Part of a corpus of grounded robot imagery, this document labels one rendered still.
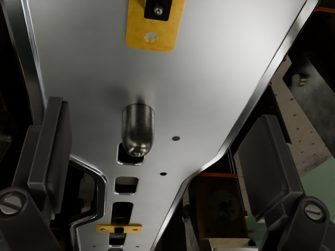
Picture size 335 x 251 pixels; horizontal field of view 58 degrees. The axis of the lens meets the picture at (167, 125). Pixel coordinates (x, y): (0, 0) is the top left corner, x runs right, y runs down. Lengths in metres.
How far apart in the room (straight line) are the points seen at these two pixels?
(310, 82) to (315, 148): 0.78
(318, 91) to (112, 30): 0.18
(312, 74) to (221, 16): 0.10
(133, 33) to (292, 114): 0.69
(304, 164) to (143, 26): 0.97
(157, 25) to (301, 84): 0.14
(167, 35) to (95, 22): 0.05
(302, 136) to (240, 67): 0.72
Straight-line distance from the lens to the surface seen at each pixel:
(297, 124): 0.92
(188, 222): 0.56
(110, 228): 0.60
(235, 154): 0.41
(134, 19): 0.23
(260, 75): 0.29
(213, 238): 0.54
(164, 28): 0.23
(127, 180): 0.46
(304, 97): 0.30
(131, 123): 0.28
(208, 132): 0.34
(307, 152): 1.07
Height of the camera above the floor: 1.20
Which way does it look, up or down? 37 degrees down
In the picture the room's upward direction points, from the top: 176 degrees clockwise
